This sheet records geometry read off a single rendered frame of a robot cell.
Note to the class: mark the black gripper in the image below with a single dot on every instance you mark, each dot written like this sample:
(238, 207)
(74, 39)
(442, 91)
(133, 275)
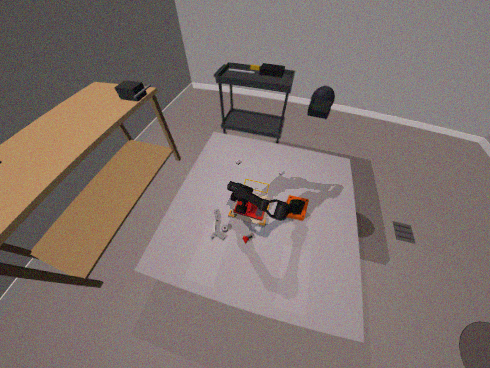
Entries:
(240, 208)

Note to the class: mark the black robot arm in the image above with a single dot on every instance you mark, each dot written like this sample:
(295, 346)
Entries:
(240, 192)

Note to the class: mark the red plastic shell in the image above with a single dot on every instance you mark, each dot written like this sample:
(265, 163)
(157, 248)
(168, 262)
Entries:
(248, 205)

